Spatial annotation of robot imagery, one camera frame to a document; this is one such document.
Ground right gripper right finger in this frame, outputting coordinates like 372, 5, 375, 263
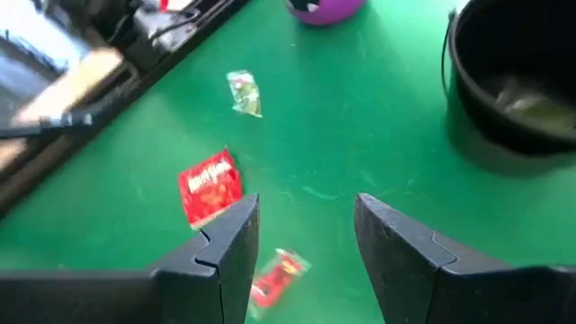
354, 193, 576, 324

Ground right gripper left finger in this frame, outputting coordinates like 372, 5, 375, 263
0, 193, 261, 324

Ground clear bag red candy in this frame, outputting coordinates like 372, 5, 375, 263
246, 247, 312, 321

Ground red Skittles pack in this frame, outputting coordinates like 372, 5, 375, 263
177, 148, 244, 230

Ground black plastic bucket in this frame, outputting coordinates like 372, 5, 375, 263
440, 0, 576, 157

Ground purple plastic bucket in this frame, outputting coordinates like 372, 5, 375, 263
285, 0, 368, 27

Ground grey side bench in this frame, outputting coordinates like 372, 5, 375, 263
0, 0, 91, 86

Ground black frame strut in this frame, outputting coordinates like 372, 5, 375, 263
0, 110, 98, 140

